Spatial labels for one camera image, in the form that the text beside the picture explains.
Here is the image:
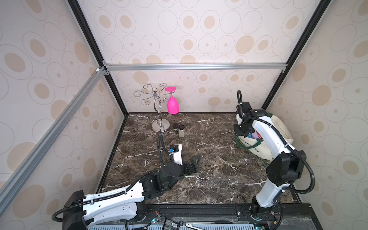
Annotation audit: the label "cream tote bag green handles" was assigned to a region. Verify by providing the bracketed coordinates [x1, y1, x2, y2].
[234, 113, 294, 161]

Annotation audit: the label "purple flashlight sideways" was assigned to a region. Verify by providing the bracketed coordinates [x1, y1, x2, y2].
[249, 132, 262, 140]

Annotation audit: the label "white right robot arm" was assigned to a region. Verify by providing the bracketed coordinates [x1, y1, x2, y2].
[234, 104, 306, 209]

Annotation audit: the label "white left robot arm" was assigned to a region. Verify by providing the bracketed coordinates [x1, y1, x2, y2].
[52, 155, 201, 230]

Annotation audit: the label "dark lid jar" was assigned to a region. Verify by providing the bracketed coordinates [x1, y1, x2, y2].
[172, 123, 179, 134]

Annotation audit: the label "square jar black lid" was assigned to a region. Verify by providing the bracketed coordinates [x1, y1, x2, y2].
[178, 124, 185, 138]

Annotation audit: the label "chrome glass holder stand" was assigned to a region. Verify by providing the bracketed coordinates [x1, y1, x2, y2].
[133, 83, 170, 134]

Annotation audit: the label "pink plastic wine glass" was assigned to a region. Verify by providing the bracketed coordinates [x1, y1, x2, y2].
[165, 86, 180, 115]

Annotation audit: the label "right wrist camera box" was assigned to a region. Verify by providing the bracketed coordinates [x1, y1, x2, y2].
[236, 102, 252, 119]

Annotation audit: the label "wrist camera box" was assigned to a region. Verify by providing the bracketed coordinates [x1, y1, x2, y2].
[169, 144, 183, 165]
[236, 102, 252, 119]

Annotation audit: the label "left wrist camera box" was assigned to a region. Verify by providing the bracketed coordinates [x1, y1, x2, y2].
[169, 144, 183, 165]

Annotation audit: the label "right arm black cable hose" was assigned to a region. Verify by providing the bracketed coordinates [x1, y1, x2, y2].
[236, 90, 316, 195]

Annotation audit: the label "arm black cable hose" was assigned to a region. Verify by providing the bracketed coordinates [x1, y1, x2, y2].
[236, 90, 316, 195]
[51, 133, 173, 222]

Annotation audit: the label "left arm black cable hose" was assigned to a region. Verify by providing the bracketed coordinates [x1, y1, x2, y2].
[51, 133, 173, 222]

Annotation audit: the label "black front frame rail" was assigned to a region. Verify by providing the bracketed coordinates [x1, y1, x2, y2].
[77, 203, 323, 230]

